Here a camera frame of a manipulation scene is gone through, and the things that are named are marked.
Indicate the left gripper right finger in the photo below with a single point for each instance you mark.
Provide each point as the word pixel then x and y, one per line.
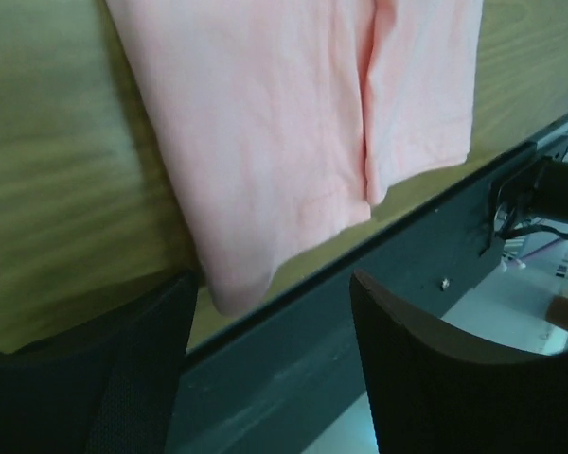
pixel 435 388

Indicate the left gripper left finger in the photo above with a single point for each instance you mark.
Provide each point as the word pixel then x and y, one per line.
pixel 104 386

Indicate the salmon pink t-shirt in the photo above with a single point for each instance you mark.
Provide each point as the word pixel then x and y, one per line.
pixel 282 123

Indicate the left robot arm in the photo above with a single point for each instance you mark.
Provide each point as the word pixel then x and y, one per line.
pixel 558 194

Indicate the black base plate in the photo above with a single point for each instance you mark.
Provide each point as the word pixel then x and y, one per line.
pixel 273 382

